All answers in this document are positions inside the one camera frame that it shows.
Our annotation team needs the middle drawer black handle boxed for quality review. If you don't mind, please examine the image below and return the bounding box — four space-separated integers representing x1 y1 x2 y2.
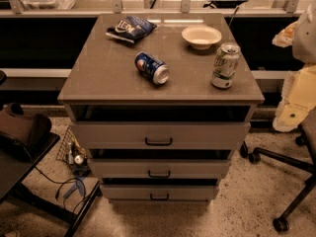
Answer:
147 170 171 179

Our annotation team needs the drawer black handle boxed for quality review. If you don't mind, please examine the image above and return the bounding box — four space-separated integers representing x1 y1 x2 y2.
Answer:
149 194 169 201
147 170 171 179
144 137 173 146

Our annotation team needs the top drawer black handle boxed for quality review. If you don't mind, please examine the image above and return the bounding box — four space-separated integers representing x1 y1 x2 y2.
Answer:
144 137 173 146

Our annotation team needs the brown bag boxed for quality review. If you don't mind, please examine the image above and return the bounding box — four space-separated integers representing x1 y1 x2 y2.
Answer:
0 103 51 162

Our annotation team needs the black office chair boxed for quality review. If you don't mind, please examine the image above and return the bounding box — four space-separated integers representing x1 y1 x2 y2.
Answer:
240 110 316 233

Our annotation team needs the white bowl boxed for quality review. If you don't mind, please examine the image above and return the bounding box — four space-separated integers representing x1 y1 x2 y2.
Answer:
182 25 222 50

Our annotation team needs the green white soda can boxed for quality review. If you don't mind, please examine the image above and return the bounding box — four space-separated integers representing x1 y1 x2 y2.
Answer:
210 42 241 89

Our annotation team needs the blue pepsi can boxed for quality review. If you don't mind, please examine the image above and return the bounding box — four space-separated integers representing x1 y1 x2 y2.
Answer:
134 51 169 85

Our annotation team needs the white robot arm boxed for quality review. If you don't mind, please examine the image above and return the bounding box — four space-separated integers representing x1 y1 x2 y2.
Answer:
273 1 316 132

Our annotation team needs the black cable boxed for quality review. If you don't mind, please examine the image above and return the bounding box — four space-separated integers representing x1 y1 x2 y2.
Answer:
34 165 97 212

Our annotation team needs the blue chip bag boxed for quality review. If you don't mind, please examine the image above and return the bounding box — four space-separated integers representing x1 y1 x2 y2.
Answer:
106 16 157 43

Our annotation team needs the black side table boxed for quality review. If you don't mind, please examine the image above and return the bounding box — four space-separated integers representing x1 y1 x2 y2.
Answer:
0 132 100 237

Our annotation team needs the wire mesh basket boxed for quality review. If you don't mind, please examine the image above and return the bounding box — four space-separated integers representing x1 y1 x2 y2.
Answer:
56 126 91 177

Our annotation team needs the bottom drawer black handle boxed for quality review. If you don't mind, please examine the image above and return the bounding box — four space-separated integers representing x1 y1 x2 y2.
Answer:
149 194 169 201

